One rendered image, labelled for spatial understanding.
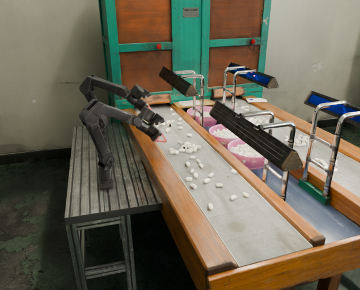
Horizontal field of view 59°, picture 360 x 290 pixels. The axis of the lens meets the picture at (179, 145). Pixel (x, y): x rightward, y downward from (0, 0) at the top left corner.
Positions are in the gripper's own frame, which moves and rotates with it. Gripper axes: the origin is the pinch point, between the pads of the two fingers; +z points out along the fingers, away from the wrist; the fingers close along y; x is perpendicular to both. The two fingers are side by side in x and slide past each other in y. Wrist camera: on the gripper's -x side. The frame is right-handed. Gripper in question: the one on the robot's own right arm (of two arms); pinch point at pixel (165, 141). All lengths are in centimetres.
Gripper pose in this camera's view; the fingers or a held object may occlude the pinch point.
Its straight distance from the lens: 187.7
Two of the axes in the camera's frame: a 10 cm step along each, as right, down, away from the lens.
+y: -3.2, -3.8, 8.7
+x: -6.1, 7.8, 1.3
